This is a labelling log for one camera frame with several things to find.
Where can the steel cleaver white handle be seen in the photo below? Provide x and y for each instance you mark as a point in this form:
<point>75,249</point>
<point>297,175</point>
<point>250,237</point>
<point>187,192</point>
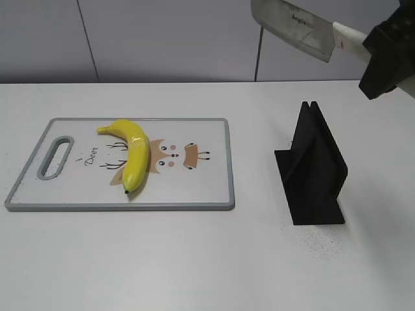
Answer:
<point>313,34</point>

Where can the yellow plastic banana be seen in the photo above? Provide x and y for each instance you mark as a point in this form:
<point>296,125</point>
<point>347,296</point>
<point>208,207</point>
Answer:
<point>136,165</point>

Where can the white grey-rimmed cutting board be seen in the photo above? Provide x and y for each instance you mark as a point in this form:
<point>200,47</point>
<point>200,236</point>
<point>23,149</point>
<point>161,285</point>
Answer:
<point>73,168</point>

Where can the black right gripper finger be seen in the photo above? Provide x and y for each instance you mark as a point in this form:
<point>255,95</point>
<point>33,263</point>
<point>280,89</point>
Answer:
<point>391,48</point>

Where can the black knife stand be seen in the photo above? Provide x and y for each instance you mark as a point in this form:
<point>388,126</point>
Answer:
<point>312,171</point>

